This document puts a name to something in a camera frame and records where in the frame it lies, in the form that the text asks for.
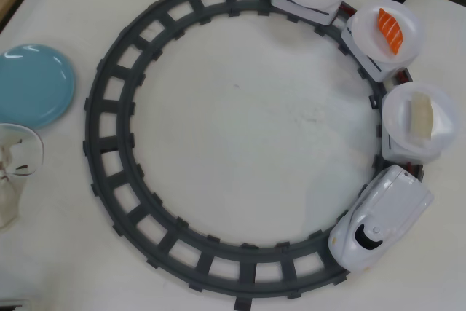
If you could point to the deep orange salmon toy sushi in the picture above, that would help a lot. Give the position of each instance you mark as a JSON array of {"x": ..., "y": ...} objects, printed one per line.
[{"x": 391, "y": 30}]

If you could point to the white Shinkansen toy locomotive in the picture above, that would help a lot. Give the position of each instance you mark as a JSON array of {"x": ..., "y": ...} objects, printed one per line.
[{"x": 386, "y": 212}]

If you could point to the grey circular toy train track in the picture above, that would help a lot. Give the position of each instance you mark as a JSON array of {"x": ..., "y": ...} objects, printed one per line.
[{"x": 109, "y": 165}]

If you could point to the blue round dish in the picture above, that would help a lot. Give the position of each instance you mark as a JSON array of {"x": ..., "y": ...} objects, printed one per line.
[{"x": 32, "y": 85}]

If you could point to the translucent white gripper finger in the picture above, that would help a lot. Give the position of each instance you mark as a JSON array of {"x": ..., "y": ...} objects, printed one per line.
[{"x": 18, "y": 147}]

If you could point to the white squid toy sushi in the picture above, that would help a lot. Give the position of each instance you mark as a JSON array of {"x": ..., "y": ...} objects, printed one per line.
[{"x": 420, "y": 118}]

